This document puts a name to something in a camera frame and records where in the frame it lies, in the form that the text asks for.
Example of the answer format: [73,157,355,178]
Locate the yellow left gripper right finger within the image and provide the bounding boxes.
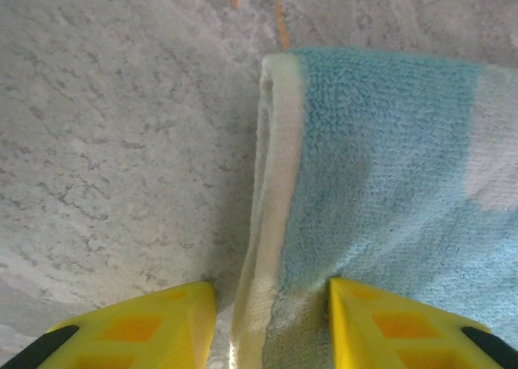
[328,278,518,369]

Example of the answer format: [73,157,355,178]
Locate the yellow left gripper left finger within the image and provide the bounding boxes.
[0,280,218,369]

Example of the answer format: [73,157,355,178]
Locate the light blue orange-dotted towel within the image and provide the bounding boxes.
[229,46,518,369]

